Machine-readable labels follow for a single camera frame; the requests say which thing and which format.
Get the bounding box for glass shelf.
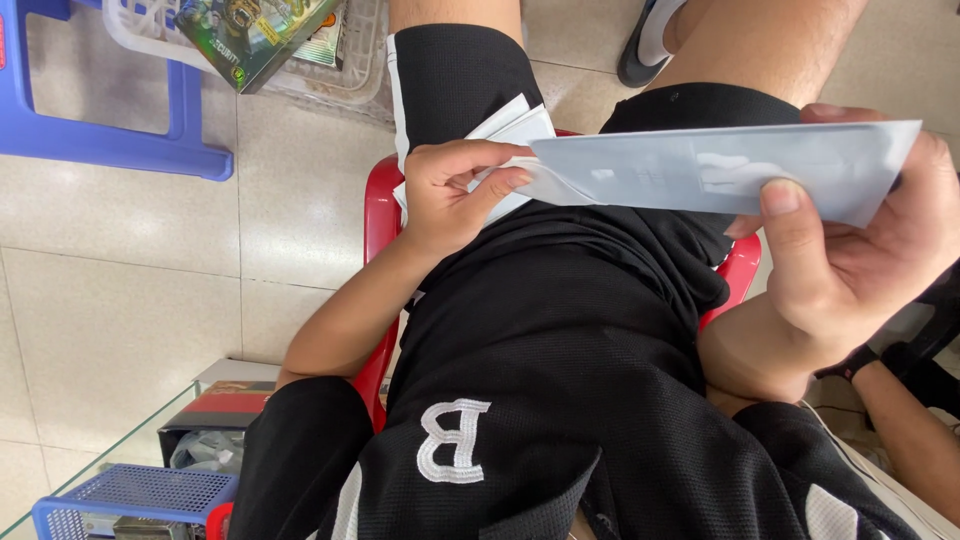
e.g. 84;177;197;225
0;381;205;540

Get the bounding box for white plastic basket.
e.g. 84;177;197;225
102;0;396;125

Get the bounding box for red and black box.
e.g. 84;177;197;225
156;378;279;472

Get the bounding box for shiny card packet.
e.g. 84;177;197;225
291;10;349;73

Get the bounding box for red plastic chair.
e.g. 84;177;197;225
352;129;763;438

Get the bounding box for black jersey with white letter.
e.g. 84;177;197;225
228;202;925;540

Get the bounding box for person's leg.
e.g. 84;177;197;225
646;0;871;111
387;0;526;48

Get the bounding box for white cable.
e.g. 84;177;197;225
799;399;960;535

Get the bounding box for green toy box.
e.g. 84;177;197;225
174;0;348;96

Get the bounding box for black chair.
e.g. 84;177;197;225
879;258;960;421

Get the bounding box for person's right leg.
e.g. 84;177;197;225
646;0;871;111

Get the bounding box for blue mesh plastic basket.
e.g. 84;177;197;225
31;462;241;540

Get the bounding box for stack of white papers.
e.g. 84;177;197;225
393;93;558;231

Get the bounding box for blue plastic stool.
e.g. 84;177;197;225
0;0;235;183

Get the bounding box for black wristband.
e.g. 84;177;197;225
814;343;882;384

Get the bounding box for long white envelope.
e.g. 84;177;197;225
516;120;924;230

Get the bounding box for person's right hand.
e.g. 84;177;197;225
697;103;960;410

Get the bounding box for person's left hand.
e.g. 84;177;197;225
402;138;537;261

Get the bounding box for clear plastic bag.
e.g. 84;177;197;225
169;428;247;475

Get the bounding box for person's left leg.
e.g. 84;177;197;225
387;0;526;48

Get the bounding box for black shoe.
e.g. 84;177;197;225
616;0;676;90

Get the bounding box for white sock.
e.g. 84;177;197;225
637;0;689;67

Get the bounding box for black shorts with white stripe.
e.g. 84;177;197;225
385;22;804;252

